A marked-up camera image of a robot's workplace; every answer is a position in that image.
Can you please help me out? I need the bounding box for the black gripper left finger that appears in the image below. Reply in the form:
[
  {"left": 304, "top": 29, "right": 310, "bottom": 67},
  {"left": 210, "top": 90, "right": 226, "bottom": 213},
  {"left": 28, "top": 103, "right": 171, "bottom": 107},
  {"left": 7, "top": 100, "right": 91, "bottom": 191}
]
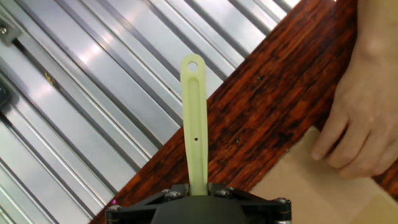
[{"left": 105, "top": 183, "right": 191, "bottom": 224}]

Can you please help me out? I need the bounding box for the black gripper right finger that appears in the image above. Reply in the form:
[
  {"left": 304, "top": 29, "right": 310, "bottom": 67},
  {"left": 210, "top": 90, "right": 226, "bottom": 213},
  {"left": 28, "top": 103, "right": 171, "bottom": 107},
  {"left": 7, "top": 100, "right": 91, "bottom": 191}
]
[{"left": 207, "top": 182, "right": 292, "bottom": 224}]

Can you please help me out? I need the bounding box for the brown cardboard sheet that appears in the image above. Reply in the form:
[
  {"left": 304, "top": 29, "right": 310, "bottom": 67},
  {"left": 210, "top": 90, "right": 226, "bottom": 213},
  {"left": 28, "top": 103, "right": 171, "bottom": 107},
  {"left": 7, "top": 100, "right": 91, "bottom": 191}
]
[{"left": 248, "top": 126, "right": 398, "bottom": 224}]

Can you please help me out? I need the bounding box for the person's right hand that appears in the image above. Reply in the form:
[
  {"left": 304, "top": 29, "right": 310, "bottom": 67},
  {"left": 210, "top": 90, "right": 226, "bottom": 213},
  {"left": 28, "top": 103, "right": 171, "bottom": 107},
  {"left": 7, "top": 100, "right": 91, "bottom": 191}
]
[{"left": 310, "top": 39, "right": 398, "bottom": 180}]

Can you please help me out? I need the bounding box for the glossy wood grain board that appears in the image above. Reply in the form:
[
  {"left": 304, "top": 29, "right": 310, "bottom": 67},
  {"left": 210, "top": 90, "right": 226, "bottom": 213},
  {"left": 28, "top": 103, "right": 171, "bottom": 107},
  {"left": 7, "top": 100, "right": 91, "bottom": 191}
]
[{"left": 90, "top": 0, "right": 398, "bottom": 224}]

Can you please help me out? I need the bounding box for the aluminium corner bracket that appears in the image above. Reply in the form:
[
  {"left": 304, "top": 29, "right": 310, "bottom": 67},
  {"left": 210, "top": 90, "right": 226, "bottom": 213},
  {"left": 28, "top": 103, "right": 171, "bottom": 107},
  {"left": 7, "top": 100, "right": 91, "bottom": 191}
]
[{"left": 0, "top": 18, "right": 22, "bottom": 46}]

